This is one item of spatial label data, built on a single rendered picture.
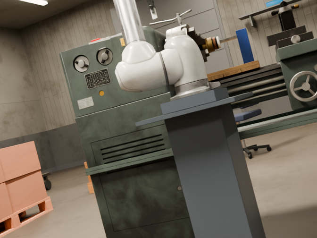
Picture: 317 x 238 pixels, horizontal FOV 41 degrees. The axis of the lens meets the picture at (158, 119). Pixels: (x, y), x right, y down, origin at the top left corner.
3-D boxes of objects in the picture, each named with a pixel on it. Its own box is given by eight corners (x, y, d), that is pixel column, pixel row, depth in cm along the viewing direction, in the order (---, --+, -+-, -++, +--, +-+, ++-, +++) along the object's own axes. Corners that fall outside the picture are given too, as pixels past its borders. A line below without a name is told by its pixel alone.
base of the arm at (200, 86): (216, 88, 177) (213, 75, 177) (169, 101, 186) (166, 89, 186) (226, 87, 194) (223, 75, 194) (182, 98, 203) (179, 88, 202)
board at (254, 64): (206, 81, 234) (204, 74, 234) (213, 82, 268) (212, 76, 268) (260, 67, 226) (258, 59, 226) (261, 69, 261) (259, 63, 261)
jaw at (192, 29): (187, 48, 249) (181, 31, 242) (187, 44, 253) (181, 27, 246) (205, 43, 246) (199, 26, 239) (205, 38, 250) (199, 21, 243)
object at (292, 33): (268, 45, 229) (266, 36, 229) (268, 46, 238) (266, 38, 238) (307, 33, 223) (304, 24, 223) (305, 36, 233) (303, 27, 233)
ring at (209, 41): (199, 38, 246) (214, 33, 244) (201, 40, 255) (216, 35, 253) (203, 54, 246) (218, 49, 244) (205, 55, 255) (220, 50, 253)
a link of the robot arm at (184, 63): (211, 77, 183) (198, 28, 182) (170, 87, 182) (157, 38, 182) (205, 80, 199) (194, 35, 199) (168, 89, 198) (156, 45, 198)
